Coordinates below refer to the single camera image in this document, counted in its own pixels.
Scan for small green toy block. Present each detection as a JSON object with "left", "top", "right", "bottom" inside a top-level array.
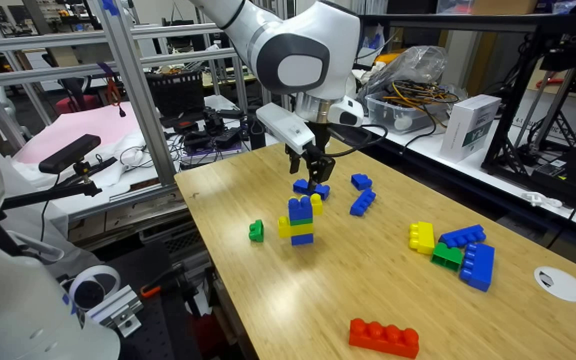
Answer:
[{"left": 247, "top": 219, "right": 265, "bottom": 245}]

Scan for aluminium bracket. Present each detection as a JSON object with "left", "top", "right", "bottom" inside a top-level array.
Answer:
[{"left": 84, "top": 285, "right": 143, "bottom": 339}]

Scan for long blue toy block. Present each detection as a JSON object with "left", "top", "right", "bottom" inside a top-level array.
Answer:
[
  {"left": 347, "top": 189, "right": 377, "bottom": 219},
  {"left": 438, "top": 225, "right": 488, "bottom": 251},
  {"left": 292, "top": 178, "right": 334, "bottom": 203}
]

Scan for black wire basket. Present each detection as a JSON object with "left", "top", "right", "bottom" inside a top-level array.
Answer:
[{"left": 145, "top": 66, "right": 207, "bottom": 121}]

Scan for aluminium extrusion frame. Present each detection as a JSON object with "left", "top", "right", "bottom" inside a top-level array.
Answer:
[{"left": 0, "top": 0, "right": 265, "bottom": 197}]

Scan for clear plastic bin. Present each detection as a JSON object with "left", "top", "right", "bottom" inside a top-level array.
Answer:
[{"left": 364, "top": 82, "right": 465, "bottom": 136}]

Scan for clear plastic bag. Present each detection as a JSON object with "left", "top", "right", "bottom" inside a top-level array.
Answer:
[{"left": 359, "top": 45, "right": 451, "bottom": 103}]

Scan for clear storage tote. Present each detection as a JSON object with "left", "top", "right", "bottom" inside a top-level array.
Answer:
[{"left": 433, "top": 0, "right": 474, "bottom": 17}]

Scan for white ring clamp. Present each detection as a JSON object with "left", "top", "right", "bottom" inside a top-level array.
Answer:
[{"left": 65, "top": 265, "right": 123, "bottom": 316}]

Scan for brown cardboard box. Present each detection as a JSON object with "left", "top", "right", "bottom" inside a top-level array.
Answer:
[{"left": 469, "top": 0, "right": 541, "bottom": 17}]

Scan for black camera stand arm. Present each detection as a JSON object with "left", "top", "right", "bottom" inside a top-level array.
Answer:
[{"left": 0, "top": 158, "right": 120, "bottom": 217}]

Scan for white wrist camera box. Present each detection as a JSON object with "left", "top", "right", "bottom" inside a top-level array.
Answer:
[{"left": 254, "top": 100, "right": 317, "bottom": 157}]

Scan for white workbench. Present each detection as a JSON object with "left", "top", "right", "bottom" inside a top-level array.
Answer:
[{"left": 339, "top": 72, "right": 576, "bottom": 241}]

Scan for white cardboard box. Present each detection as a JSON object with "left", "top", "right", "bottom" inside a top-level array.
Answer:
[{"left": 438, "top": 95, "right": 504, "bottom": 163}]

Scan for pink foam sheet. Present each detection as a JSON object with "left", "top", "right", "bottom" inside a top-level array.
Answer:
[{"left": 14, "top": 100, "right": 143, "bottom": 169}]

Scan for tangled cables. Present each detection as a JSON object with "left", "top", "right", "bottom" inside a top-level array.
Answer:
[{"left": 385, "top": 79, "right": 463, "bottom": 119}]

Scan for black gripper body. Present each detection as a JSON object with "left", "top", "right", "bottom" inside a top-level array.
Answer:
[{"left": 298, "top": 119, "right": 338, "bottom": 164}]

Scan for blue two-stud toy block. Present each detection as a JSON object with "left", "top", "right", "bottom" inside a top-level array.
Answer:
[{"left": 285, "top": 197, "right": 316, "bottom": 229}]

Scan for red office chair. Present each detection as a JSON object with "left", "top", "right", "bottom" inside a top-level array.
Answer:
[{"left": 49, "top": 77, "right": 106, "bottom": 117}]

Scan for white desk grommet cover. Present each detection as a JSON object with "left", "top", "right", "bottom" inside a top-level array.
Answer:
[{"left": 532, "top": 267, "right": 576, "bottom": 304}]

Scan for black 3D printer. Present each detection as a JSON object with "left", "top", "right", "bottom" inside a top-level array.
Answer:
[{"left": 482, "top": 0, "right": 576, "bottom": 206}]

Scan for square yellow toy block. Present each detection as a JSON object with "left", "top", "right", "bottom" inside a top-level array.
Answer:
[{"left": 407, "top": 221, "right": 438, "bottom": 259}]

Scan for black stereo camera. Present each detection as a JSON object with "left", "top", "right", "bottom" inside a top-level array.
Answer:
[{"left": 37, "top": 132, "right": 103, "bottom": 176}]

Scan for dark metal shelf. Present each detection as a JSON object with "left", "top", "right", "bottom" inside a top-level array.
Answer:
[{"left": 359, "top": 11, "right": 576, "bottom": 37}]

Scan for red four-stud toy block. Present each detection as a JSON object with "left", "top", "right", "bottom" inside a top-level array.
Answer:
[{"left": 345, "top": 316, "right": 422, "bottom": 360}]

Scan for small blue toy block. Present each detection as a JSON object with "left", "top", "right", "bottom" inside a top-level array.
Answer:
[{"left": 349, "top": 172, "right": 373, "bottom": 192}]

